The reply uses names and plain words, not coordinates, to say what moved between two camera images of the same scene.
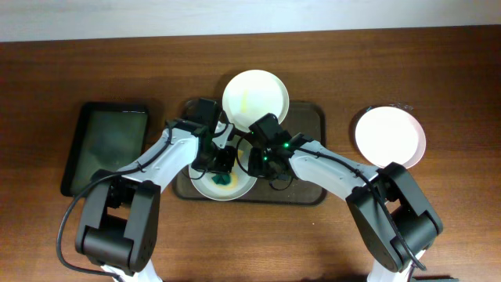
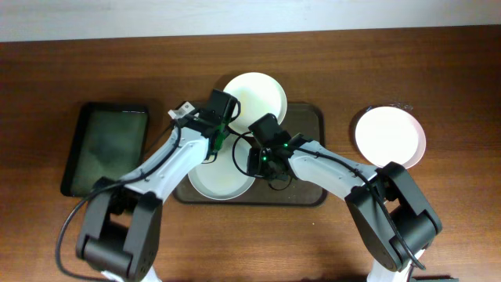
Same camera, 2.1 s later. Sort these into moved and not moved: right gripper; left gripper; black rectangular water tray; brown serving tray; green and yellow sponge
Moved: green and yellow sponge; left gripper
Not moved: brown serving tray; right gripper; black rectangular water tray
